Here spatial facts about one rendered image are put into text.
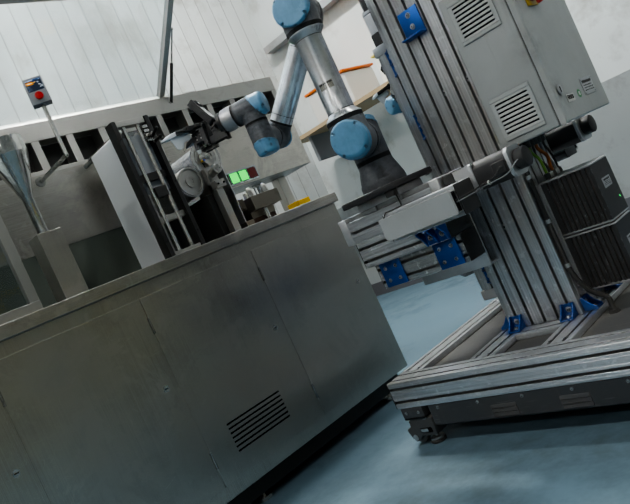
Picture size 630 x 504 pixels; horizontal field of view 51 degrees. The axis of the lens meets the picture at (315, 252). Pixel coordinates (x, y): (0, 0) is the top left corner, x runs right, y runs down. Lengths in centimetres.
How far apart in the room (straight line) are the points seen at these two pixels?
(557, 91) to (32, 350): 162
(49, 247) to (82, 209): 43
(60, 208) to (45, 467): 117
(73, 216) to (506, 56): 178
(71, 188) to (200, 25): 355
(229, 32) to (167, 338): 450
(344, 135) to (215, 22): 447
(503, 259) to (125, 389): 123
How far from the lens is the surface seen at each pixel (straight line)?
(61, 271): 250
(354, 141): 198
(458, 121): 213
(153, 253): 271
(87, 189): 294
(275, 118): 222
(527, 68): 196
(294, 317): 253
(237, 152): 339
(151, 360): 220
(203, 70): 600
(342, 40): 594
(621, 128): 493
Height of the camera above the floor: 77
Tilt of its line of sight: 1 degrees down
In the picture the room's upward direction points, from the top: 24 degrees counter-clockwise
